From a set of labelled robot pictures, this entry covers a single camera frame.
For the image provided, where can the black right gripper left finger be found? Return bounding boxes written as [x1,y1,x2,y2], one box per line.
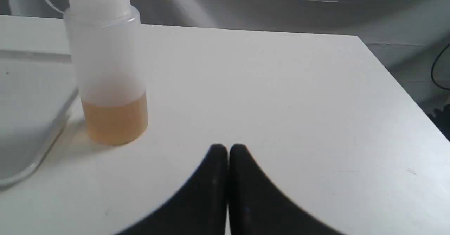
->
[121,144,228,235]

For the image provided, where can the white plastic tray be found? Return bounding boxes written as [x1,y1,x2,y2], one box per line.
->
[0,50,79,190]

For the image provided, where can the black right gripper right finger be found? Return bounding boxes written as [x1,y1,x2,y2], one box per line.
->
[229,144,339,235]

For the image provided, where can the black cable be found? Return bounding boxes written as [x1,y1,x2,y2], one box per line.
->
[431,44,450,90]

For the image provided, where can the translucent plastic squeeze bottle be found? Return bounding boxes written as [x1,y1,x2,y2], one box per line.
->
[63,0,148,145]

